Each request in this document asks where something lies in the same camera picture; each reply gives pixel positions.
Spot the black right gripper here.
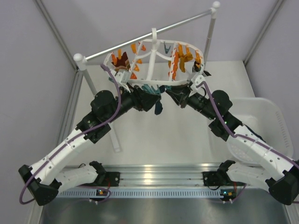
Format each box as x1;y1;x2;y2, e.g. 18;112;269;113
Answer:
166;83;216;120

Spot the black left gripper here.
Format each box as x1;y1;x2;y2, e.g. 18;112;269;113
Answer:
106;83;161;123

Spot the teal front clothes peg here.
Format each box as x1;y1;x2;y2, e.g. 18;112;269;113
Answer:
141;84;161;95

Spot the dark navy sock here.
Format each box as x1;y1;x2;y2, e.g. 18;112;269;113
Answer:
245;125;265;142
155;85;165;115

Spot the white round sock hanger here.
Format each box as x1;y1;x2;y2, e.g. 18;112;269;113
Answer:
103;28;205;86

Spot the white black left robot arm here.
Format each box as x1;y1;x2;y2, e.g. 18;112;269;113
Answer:
18;85;161;206

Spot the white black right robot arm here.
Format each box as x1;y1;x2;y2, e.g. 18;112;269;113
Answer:
166;84;299;205

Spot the black white patterned sock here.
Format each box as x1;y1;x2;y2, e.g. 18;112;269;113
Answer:
192;60;211;77

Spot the orange inner peg row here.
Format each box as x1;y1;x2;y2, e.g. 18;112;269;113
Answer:
168;48;179;81

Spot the mustard yellow sock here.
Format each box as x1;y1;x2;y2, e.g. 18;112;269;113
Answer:
178;44;193;73

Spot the maroon striped sock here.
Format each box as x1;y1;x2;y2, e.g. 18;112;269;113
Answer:
114;52;130;70

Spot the teal back clothes peg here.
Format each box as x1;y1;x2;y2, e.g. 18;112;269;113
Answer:
164;42;171;54

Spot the white metal drying rack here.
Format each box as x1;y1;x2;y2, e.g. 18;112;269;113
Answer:
73;1;221;153

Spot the white plastic basket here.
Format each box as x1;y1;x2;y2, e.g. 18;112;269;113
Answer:
229;98;294;158

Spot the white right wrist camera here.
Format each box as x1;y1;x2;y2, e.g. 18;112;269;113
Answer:
190;74;205;91

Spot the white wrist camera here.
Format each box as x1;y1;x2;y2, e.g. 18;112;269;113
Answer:
190;74;205;91
114;70;130;91

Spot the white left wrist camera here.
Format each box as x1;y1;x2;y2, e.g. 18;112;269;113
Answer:
114;70;130;91

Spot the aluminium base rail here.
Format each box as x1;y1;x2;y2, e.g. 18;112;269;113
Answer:
104;163;220;188

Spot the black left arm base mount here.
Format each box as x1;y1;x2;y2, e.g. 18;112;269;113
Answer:
89;161;120;187

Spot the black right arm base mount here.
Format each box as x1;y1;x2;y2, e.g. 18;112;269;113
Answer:
202;160;235;187

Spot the slotted grey cable duct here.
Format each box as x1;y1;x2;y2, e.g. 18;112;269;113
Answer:
48;189;275;199

